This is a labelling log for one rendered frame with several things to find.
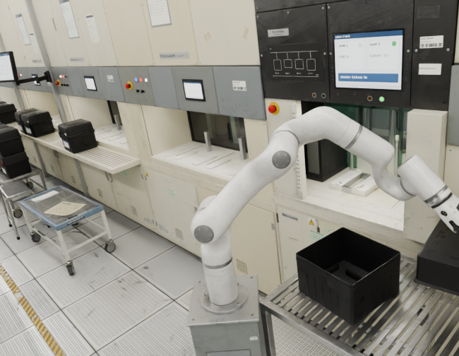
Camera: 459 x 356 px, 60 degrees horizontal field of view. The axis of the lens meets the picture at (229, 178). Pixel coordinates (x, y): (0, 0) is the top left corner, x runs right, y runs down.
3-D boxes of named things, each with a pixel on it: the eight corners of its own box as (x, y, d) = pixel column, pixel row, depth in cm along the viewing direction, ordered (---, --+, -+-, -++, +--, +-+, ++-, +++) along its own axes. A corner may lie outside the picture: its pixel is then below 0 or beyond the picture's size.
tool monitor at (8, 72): (-5, 92, 392) (-19, 54, 378) (46, 82, 421) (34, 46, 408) (6, 95, 363) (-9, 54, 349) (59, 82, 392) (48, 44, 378)
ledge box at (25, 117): (25, 135, 475) (17, 114, 465) (47, 129, 493) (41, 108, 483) (34, 138, 455) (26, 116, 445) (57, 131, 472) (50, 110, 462)
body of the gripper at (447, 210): (444, 198, 119) (472, 227, 117) (453, 185, 126) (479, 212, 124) (424, 210, 125) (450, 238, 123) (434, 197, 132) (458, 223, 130)
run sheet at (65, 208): (41, 213, 340) (41, 212, 339) (63, 201, 359) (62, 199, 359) (67, 216, 326) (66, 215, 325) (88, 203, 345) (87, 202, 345)
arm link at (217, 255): (198, 268, 150) (187, 213, 141) (209, 241, 167) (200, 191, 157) (229, 268, 147) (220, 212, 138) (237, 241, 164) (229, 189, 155)
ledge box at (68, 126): (61, 150, 392) (54, 124, 382) (89, 141, 407) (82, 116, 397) (72, 155, 369) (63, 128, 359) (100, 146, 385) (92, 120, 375)
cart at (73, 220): (29, 243, 392) (12, 200, 374) (78, 220, 424) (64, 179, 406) (70, 277, 325) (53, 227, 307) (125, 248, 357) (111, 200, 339)
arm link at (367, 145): (328, 164, 132) (404, 209, 134) (356, 138, 119) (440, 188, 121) (334, 145, 137) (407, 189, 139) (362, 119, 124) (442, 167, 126)
